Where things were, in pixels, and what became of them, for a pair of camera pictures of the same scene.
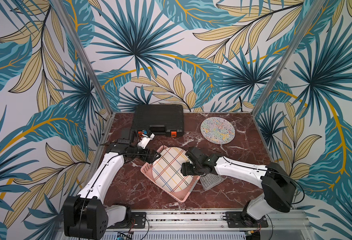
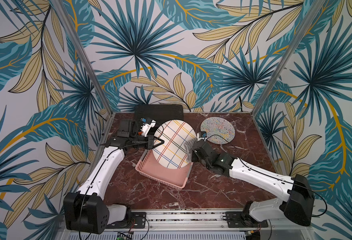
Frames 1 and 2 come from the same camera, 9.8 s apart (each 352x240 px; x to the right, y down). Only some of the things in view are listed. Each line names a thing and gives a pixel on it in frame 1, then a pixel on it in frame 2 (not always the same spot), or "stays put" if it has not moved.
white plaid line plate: [166, 170] to [172, 154]
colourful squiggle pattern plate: [217, 130] stays put
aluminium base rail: [201, 225] stays put
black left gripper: [151, 159] to [150, 142]
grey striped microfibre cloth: [209, 180] to [188, 146]
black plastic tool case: [165, 120] stays put
